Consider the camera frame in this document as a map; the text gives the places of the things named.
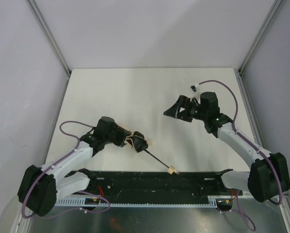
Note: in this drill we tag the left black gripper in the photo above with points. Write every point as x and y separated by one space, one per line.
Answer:
128 140

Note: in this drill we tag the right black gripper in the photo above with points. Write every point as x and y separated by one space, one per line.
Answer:
184 109

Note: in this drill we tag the beige folding umbrella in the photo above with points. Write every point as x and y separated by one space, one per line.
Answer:
138 143

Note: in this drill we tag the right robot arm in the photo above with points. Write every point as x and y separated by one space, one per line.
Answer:
268 175

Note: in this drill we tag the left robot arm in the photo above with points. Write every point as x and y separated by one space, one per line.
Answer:
42 186

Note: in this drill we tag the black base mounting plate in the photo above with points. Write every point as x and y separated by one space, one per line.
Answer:
158 185

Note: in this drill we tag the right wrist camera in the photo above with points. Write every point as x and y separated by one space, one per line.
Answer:
195 90

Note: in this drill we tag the white slotted cable duct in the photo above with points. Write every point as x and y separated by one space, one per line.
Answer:
86 201

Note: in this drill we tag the right aluminium frame post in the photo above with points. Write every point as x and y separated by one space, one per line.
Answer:
266 25

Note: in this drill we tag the aluminium frame post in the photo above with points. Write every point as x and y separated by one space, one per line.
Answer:
266 25
48 35

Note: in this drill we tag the left aluminium frame post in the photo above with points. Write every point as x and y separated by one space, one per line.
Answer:
48 35

